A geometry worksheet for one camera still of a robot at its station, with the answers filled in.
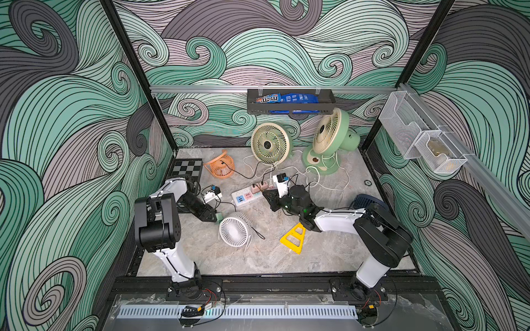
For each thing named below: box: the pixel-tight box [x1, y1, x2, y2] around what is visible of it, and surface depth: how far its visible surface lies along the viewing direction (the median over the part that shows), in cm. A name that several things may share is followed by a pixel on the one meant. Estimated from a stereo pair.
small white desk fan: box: [218, 211, 253, 252], surface depth 80 cm
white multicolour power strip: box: [231, 187, 264, 207], surface depth 98 cm
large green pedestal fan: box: [302, 107, 361, 176], surface depth 94 cm
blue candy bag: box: [255, 93, 321, 114], surface depth 94 cm
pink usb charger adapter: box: [251, 181, 269, 194], surface depth 97 cm
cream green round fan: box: [250, 122, 294, 166], surface depth 106 cm
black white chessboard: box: [166, 157, 204, 182], surface depth 109 cm
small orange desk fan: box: [203, 149, 235, 179], surface depth 106 cm
